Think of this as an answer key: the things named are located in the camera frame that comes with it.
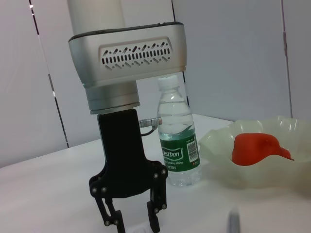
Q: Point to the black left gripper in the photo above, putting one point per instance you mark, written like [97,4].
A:
[119,150]

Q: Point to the clear green-label water bottle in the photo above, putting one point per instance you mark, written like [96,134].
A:
[179,155]

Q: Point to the red tomato-like ball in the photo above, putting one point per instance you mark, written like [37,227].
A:
[252,150]

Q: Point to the grey marker pen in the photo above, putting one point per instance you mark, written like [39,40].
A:
[234,222]

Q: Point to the green wavy glass fruit plate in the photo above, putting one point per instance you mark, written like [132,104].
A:
[255,177]

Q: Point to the metal door hinge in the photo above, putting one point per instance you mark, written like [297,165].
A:
[284,41]
[31,7]
[51,85]

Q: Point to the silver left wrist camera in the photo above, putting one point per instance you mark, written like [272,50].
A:
[136,55]

